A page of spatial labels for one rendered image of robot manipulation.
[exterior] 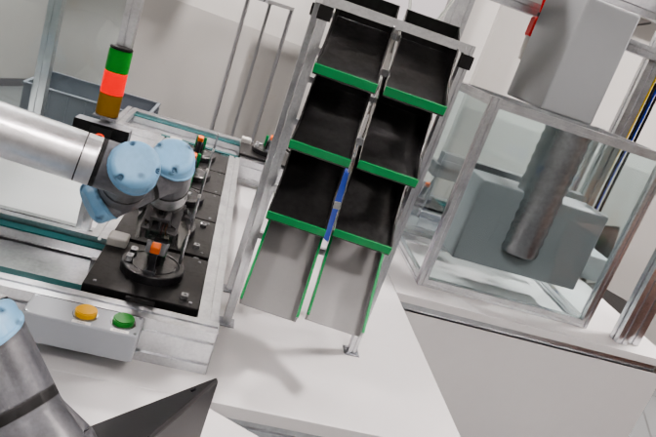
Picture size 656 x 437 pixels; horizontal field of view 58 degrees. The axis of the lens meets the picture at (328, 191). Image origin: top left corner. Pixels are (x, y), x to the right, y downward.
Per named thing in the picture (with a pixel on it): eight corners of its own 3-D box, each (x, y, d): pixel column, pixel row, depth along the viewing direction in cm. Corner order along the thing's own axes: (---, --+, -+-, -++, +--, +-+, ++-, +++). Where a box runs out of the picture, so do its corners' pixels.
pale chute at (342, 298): (359, 337, 133) (364, 333, 129) (304, 319, 133) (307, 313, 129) (387, 229, 147) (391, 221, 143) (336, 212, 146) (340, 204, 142)
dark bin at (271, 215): (323, 238, 126) (332, 214, 122) (265, 218, 126) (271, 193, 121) (345, 161, 148) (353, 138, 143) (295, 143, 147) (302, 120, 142)
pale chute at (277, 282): (296, 322, 130) (299, 317, 126) (238, 303, 130) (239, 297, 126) (329, 214, 144) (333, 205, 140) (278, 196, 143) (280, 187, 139)
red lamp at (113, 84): (120, 98, 131) (125, 76, 129) (97, 91, 130) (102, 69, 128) (125, 94, 135) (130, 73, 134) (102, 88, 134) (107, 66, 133)
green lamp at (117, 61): (125, 76, 129) (130, 54, 128) (102, 69, 128) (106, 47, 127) (130, 73, 134) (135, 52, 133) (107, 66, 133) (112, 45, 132)
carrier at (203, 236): (206, 265, 150) (220, 220, 146) (109, 241, 145) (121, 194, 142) (214, 229, 173) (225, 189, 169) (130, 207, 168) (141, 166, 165)
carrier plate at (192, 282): (196, 317, 126) (198, 308, 125) (80, 291, 121) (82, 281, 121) (206, 267, 148) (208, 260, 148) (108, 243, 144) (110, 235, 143)
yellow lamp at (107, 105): (115, 119, 132) (120, 99, 131) (92, 112, 131) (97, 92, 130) (120, 115, 137) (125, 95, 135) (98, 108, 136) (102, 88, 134)
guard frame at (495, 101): (586, 329, 222) (674, 157, 203) (417, 284, 208) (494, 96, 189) (533, 273, 265) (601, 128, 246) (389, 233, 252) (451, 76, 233)
